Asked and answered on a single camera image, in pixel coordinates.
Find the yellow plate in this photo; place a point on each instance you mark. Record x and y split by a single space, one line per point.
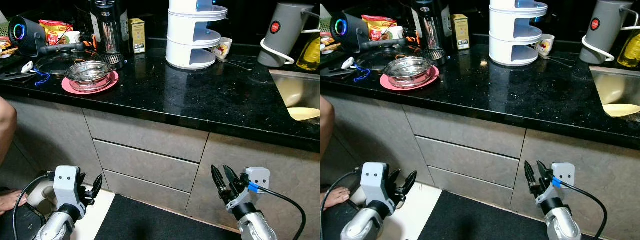
305 114
622 111

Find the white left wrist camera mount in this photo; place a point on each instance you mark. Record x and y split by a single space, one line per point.
67 180
374 177

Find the steel sink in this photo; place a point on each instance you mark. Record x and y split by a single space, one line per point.
605 85
285 87

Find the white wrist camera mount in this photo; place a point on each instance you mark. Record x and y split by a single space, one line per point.
67 180
374 177
565 172
257 177

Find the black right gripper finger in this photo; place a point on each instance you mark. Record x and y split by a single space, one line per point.
531 179
231 178
544 173
219 182

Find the metal spoon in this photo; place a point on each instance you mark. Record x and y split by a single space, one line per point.
559 61
237 64

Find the small snack packet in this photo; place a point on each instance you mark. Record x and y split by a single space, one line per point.
330 42
7 46

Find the white rectangular tray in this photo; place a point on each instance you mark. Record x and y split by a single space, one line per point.
323 11

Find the yellow red noodle packet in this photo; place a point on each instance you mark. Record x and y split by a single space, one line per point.
376 26
54 31

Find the black coffee machine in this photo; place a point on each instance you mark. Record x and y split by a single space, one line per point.
110 30
431 27

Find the black floor mat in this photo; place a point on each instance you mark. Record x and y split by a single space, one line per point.
150 222
475 220

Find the white floral print mug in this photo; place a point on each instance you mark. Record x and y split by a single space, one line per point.
222 49
545 45

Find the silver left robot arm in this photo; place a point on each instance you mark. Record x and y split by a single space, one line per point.
362 227
55 227

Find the white tiered rack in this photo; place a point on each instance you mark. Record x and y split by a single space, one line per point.
192 50
517 47

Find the grey drawer front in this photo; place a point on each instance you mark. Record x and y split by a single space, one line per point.
145 192
465 131
145 167
467 164
145 135
467 189

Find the pink plate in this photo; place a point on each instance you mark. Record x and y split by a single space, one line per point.
70 88
389 84

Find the yellow carton box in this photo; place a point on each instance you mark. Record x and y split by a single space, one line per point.
137 36
460 32

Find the white key fob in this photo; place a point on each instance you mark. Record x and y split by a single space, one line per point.
348 63
27 67

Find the yellow liquid bottle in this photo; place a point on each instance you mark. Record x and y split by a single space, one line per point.
310 55
630 52

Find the green plastic basket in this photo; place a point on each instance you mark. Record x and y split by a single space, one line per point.
325 25

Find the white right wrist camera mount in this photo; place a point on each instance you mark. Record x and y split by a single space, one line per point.
565 172
257 177

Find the grey water filter canister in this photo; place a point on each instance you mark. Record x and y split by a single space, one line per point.
607 27
287 30

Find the person in blue shorts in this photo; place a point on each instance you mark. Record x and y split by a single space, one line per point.
6 125
326 125

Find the glass pot lid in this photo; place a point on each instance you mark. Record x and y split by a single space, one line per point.
52 62
372 59

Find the black phone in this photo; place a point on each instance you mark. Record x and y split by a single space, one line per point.
15 77
336 73

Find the orange black tool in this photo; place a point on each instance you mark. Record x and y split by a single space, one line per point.
89 45
411 41

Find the steel bowl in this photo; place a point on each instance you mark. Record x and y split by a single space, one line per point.
409 78
90 82

